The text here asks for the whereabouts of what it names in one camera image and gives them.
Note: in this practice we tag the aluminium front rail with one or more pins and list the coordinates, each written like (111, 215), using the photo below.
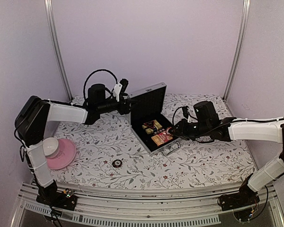
(105, 207)

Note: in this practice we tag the black triangular all-in button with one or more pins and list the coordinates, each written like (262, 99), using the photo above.
(150, 124)

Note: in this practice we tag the blue Texas Hold'em card deck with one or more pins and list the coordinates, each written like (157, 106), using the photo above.
(149, 130)

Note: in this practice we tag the pink plate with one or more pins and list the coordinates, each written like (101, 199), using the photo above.
(65, 155)

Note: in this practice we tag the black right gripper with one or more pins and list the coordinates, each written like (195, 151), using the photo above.
(182, 130)

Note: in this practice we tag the single red poker chip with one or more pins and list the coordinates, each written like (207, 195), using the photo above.
(117, 163)

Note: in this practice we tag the left aluminium frame post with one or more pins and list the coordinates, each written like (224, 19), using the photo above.
(54, 37)

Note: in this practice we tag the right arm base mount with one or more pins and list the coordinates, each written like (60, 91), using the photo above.
(244, 197)

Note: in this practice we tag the right aluminium frame post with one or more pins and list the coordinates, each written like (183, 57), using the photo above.
(239, 45)

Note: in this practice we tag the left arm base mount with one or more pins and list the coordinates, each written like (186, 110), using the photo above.
(50, 196)

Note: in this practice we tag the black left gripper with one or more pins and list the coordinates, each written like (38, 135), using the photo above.
(126, 109)

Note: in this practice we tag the floral patterned table mat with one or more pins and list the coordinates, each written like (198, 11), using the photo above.
(110, 138)

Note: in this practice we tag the aluminium poker case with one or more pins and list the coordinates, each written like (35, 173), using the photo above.
(149, 107)

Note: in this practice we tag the white bowl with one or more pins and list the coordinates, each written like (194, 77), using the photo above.
(51, 147)

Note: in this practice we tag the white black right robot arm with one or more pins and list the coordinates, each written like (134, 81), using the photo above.
(264, 137)

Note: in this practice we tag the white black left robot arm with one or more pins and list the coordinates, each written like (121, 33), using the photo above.
(30, 124)

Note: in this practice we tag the red Texas Hold'em card deck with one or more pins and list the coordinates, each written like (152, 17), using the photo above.
(161, 138)

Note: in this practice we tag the aluminium frame post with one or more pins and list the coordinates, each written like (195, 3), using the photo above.
(54, 37)
(239, 45)

